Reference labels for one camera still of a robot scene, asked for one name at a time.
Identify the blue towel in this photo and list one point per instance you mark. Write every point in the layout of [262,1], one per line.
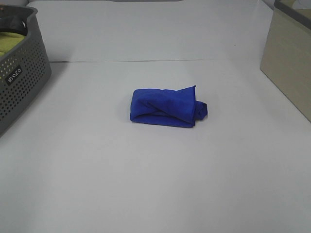
[175,108]

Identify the grey perforated laundry basket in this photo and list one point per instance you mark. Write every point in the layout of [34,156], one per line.
[25,68]

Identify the beige storage bin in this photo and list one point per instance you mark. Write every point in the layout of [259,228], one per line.
[286,58]

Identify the yellow towel in basket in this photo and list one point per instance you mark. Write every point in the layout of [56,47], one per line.
[8,41]

